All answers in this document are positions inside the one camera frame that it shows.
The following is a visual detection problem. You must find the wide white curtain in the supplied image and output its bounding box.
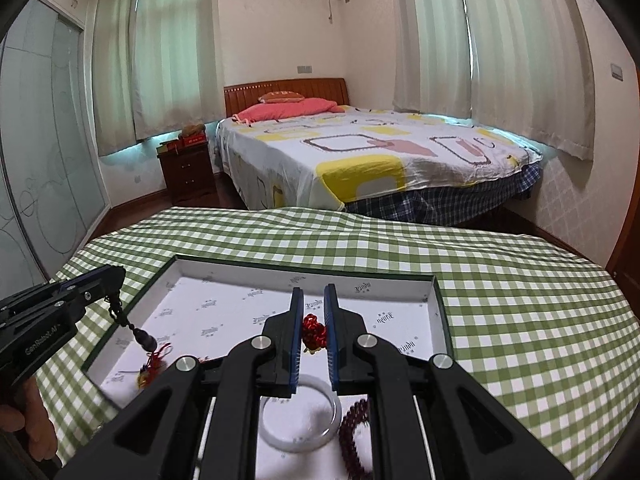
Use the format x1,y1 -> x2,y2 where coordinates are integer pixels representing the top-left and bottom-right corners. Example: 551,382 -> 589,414
129,0 -> 223,141
457,0 -> 596,161

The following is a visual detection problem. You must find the dark green cardboard tray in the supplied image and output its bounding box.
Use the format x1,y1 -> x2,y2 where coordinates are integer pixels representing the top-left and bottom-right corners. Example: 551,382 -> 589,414
82,255 -> 455,480

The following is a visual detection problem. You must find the red knot gold charm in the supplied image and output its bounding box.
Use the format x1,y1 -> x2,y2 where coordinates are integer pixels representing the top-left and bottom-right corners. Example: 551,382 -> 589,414
301,312 -> 328,356

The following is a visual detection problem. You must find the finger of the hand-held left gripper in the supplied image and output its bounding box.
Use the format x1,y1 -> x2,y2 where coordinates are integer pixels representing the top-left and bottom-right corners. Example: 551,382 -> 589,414
50,282 -> 123,326
45,265 -> 127,297

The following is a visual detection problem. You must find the black cord pendant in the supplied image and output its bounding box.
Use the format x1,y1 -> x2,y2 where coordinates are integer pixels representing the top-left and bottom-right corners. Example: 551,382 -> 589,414
106,287 -> 172,391

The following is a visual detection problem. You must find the dark red bead bracelet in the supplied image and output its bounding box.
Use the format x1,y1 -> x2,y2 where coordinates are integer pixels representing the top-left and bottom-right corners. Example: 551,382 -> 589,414
337,397 -> 373,480

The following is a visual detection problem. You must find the pale jade bangle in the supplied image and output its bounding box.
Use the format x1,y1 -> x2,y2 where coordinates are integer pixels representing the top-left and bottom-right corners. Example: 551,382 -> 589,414
259,379 -> 343,453

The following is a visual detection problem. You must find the pink pillow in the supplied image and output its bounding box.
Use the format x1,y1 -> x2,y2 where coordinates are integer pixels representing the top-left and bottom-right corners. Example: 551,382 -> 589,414
232,97 -> 346,123

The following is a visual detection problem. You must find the blue plaid bed skirt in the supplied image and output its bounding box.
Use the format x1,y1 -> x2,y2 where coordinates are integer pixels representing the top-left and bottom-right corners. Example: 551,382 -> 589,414
345,160 -> 543,223

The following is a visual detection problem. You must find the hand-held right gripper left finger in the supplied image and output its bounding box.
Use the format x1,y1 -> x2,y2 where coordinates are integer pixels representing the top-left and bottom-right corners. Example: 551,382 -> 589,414
52,286 -> 306,480

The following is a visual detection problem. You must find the dark wooden nightstand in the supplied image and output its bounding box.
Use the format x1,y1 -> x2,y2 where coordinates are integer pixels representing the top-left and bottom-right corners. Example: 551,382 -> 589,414
159,144 -> 213,203

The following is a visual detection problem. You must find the patterned bed sheet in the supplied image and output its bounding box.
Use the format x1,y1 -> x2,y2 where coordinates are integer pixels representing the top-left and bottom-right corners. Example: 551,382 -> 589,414
215,105 -> 543,211

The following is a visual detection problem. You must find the wooden door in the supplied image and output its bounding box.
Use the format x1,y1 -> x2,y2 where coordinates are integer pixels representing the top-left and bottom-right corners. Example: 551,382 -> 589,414
607,200 -> 640,311

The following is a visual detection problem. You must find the person's left hand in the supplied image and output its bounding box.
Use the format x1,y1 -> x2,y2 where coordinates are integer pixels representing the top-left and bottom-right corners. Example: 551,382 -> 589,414
0,375 -> 58,461

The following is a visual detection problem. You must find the narrow white curtain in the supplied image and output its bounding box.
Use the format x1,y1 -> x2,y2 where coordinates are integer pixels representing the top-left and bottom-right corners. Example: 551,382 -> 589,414
92,0 -> 146,156
392,0 -> 473,118

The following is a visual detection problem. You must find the small orange cushion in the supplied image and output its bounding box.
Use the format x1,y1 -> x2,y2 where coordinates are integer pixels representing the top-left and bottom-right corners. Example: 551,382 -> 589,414
258,90 -> 306,103

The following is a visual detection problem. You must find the frosted glass sliding wardrobe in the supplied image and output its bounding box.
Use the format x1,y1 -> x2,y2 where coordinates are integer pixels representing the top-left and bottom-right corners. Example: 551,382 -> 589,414
0,0 -> 111,301

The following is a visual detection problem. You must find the wooden bed headboard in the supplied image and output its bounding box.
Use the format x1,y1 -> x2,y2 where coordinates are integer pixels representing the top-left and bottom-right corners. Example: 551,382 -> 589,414
223,77 -> 348,118

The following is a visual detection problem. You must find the green checked tablecloth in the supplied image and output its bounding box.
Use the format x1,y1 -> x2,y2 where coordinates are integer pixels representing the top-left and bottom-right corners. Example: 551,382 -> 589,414
37,205 -> 640,480

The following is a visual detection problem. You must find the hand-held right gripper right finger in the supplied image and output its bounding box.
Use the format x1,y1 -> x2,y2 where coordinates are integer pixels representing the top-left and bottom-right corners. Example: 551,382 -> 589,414
322,282 -> 573,480

